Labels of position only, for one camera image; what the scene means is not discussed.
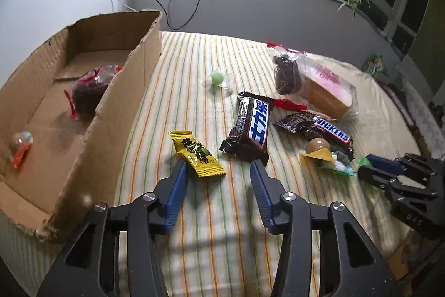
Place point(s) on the dark snack packet red ends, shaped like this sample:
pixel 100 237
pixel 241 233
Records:
pixel 87 91
pixel 286 74

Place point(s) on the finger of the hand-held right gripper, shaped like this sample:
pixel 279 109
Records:
pixel 375 177
pixel 384 163

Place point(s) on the striped bed sheet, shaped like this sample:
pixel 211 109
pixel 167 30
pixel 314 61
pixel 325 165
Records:
pixel 215 248

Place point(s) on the bread slice packet pink print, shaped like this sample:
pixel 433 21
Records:
pixel 326 96

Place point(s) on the small brown chocolate bar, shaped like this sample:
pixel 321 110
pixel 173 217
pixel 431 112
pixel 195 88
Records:
pixel 330 134

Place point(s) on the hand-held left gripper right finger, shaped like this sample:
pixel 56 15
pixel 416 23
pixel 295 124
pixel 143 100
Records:
pixel 260 191

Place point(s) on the round candy orange wrapper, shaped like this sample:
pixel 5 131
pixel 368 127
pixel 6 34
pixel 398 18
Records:
pixel 22 140

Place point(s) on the large brown chocolate bar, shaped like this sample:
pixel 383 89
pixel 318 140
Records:
pixel 248 130

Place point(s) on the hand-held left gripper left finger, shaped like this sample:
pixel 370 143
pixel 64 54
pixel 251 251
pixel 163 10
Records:
pixel 176 191

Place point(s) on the brown cardboard box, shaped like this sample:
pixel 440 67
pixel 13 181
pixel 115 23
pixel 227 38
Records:
pixel 135 81

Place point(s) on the yellow candy packet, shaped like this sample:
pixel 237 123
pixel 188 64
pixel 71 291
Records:
pixel 199 155

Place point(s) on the round brown candy yellow wrapper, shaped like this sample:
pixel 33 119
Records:
pixel 318 145

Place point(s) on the green printed bag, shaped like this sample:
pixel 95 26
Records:
pixel 374 64

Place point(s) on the green candy clear wrapper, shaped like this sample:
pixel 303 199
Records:
pixel 216 77

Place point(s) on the green white candy wrapper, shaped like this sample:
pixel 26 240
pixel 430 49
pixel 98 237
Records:
pixel 343 167

